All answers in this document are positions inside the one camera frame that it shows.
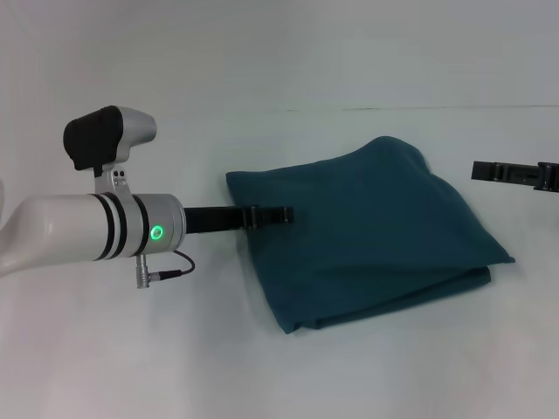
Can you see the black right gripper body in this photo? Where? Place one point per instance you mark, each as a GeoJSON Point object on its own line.
{"type": "Point", "coordinates": [549, 176]}

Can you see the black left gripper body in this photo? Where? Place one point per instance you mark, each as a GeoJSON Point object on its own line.
{"type": "Point", "coordinates": [214, 219]}

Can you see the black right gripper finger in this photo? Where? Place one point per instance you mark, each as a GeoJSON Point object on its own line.
{"type": "Point", "coordinates": [502, 171]}

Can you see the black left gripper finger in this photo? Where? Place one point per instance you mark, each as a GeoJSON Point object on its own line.
{"type": "Point", "coordinates": [273, 215]}

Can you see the teal blue shirt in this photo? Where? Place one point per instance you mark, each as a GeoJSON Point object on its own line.
{"type": "Point", "coordinates": [358, 227]}

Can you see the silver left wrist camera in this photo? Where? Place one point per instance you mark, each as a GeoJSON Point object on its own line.
{"type": "Point", "coordinates": [100, 135]}

